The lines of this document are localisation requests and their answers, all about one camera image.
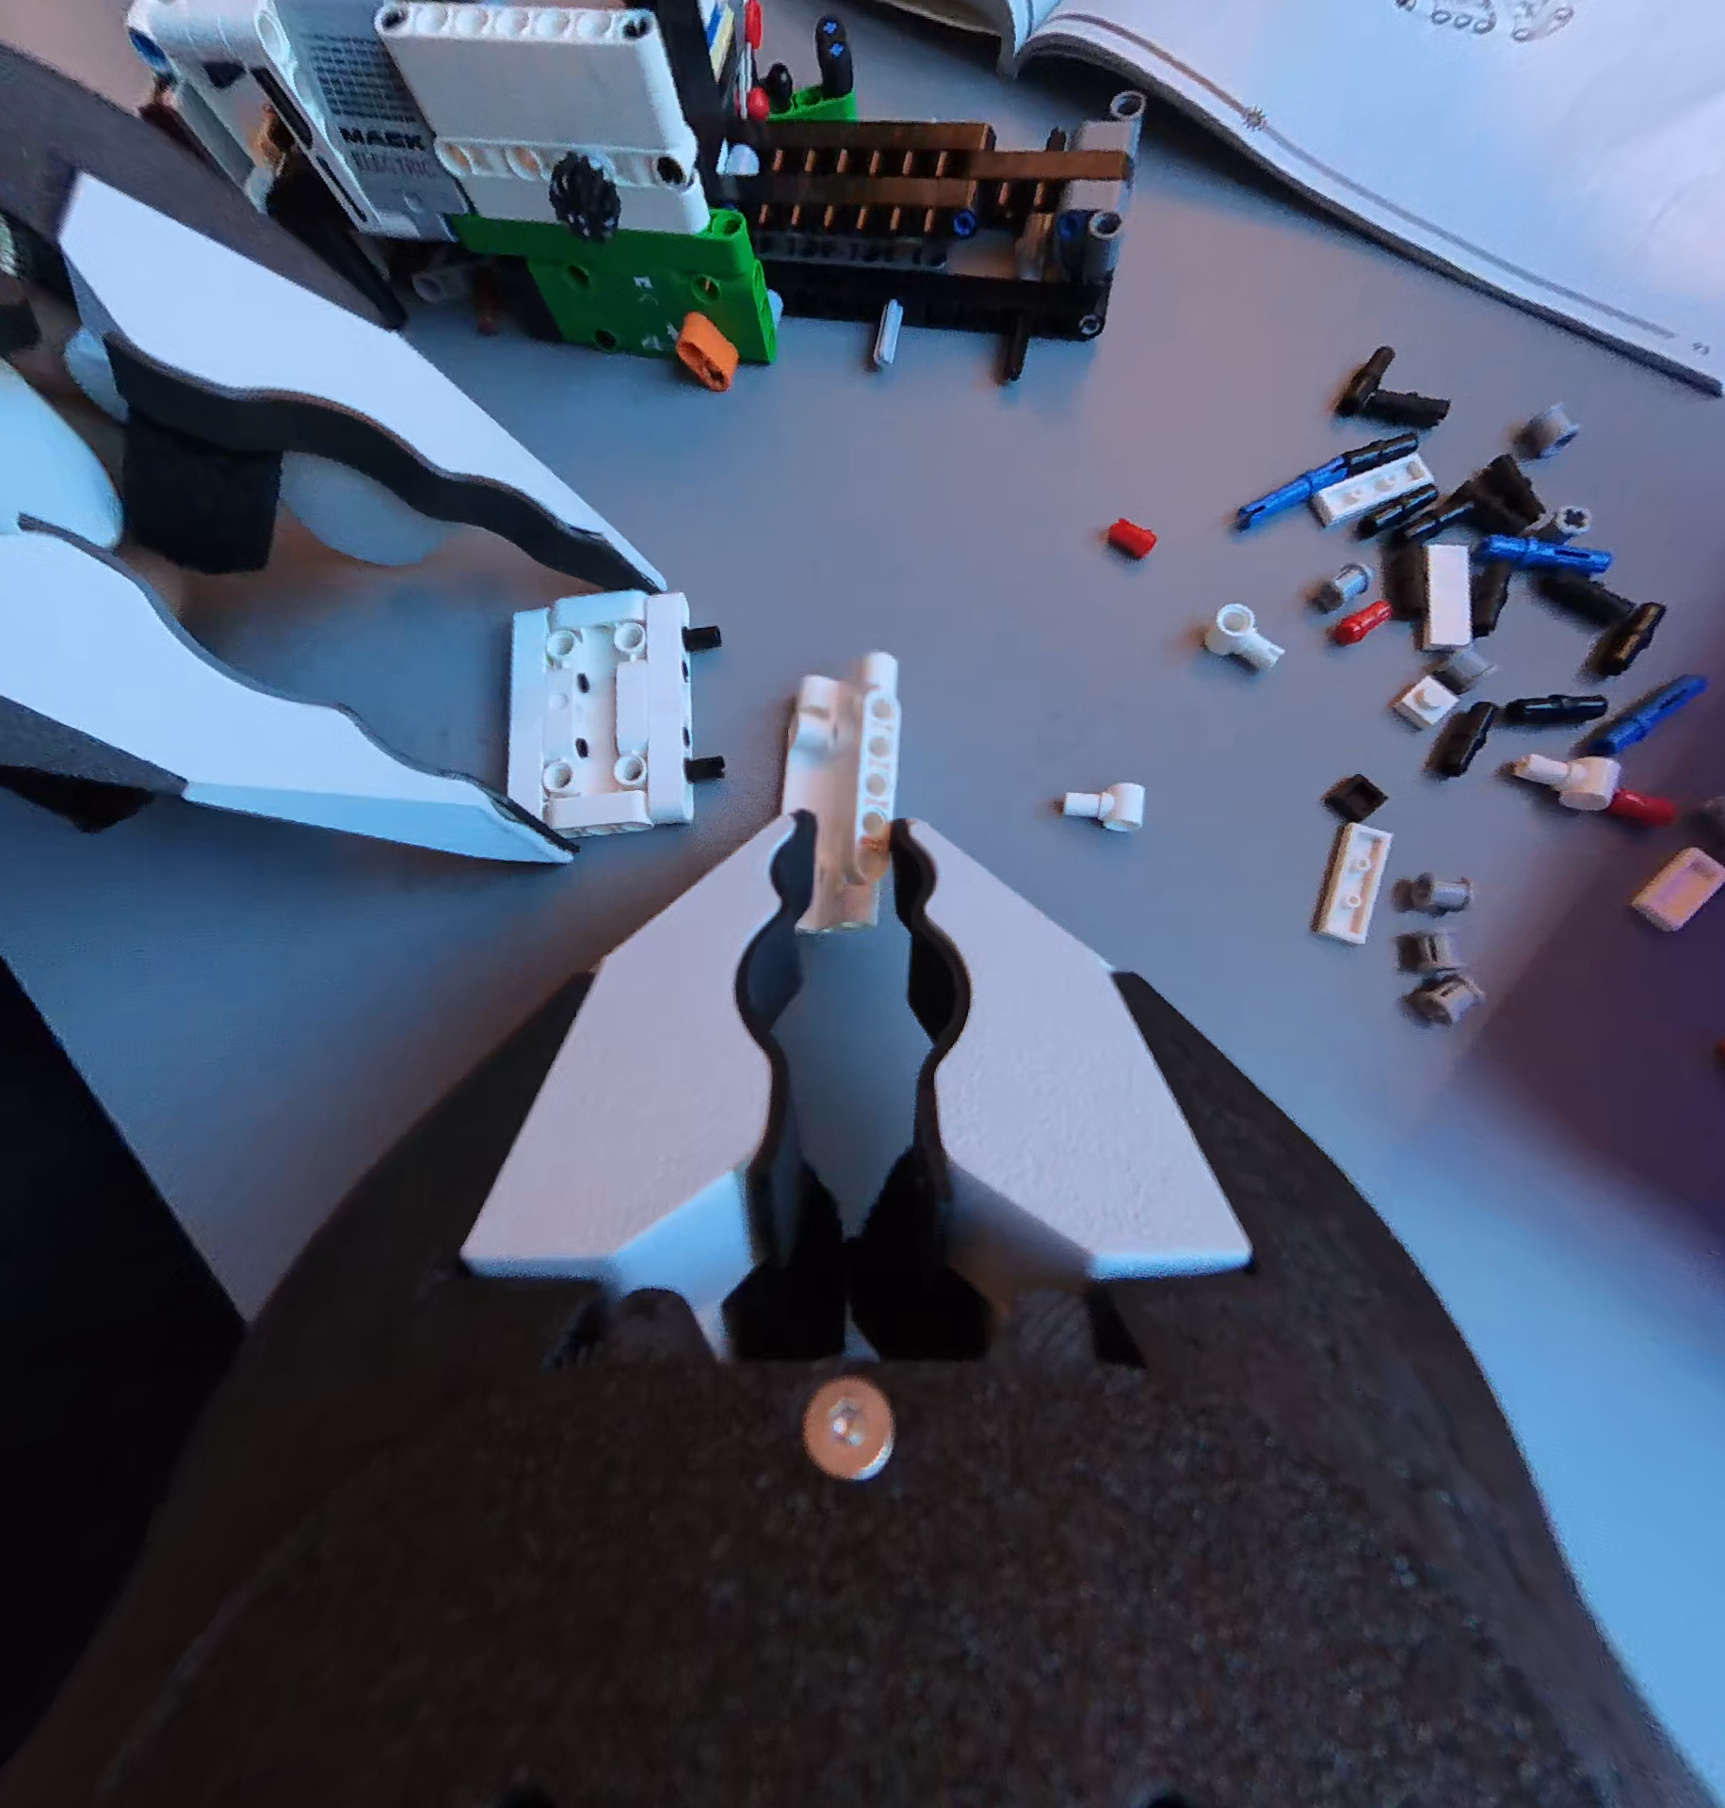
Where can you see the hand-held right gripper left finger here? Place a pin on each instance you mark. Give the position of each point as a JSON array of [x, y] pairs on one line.
[[636, 1116]]

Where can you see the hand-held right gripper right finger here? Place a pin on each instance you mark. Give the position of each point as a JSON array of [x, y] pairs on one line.
[[1060, 1132]]

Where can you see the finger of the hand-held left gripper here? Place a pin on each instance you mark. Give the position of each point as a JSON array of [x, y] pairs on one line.
[[310, 338], [86, 666]]

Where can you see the white lego panel assembly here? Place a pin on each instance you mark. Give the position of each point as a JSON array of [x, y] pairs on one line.
[[592, 707]]

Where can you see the white lego beam assembly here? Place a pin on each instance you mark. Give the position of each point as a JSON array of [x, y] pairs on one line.
[[849, 751]]

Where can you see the partly built lego truck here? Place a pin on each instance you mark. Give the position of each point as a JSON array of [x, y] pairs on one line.
[[623, 268]]

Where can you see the white lego pin connector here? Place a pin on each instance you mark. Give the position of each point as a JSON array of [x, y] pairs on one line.
[[1110, 807], [1240, 632]]

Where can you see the grey lego pin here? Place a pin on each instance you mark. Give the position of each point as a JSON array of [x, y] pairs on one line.
[[885, 337]]

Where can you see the pile of small lego pieces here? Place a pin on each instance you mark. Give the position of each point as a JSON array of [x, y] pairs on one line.
[[1444, 594]]

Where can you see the black lego pin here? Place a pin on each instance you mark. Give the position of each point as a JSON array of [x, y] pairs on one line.
[[1012, 350]]

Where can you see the lego instruction booklet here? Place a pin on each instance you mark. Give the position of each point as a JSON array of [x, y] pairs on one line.
[[1440, 158]]

